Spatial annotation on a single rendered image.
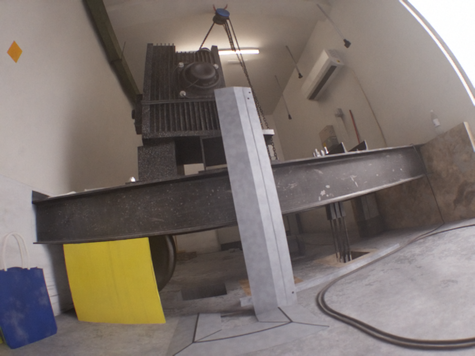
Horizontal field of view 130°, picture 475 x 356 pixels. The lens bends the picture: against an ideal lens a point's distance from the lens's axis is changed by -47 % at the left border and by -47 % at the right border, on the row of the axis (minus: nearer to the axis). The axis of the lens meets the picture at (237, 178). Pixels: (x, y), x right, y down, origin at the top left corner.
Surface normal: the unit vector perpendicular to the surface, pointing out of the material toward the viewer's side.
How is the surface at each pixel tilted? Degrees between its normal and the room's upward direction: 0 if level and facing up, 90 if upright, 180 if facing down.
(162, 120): 90
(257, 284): 90
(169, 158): 90
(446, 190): 90
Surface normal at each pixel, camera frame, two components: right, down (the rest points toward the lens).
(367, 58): -0.98, 0.15
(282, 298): 0.31, -0.29
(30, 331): 0.98, -0.17
